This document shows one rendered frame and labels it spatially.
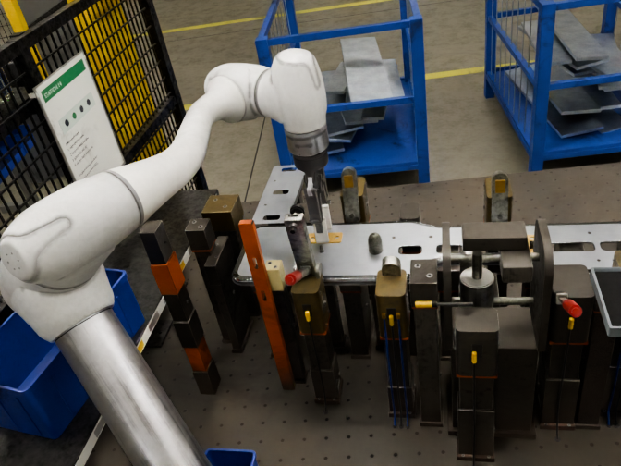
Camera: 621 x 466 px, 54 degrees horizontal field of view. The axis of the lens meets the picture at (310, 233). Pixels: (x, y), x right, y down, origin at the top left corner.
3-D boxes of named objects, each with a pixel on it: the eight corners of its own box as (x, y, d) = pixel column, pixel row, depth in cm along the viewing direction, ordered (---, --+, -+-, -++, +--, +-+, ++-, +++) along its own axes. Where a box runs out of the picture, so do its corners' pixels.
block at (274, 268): (308, 373, 151) (282, 259, 130) (306, 384, 148) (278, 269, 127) (294, 372, 151) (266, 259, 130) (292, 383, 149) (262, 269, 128)
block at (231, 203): (266, 297, 176) (238, 193, 155) (260, 316, 170) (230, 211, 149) (240, 297, 178) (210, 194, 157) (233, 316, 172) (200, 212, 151)
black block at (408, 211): (425, 282, 171) (420, 196, 154) (425, 306, 164) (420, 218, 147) (407, 282, 173) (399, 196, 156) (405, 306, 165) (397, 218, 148)
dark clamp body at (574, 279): (567, 398, 134) (587, 263, 112) (578, 444, 125) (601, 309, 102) (533, 396, 136) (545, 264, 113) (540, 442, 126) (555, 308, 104)
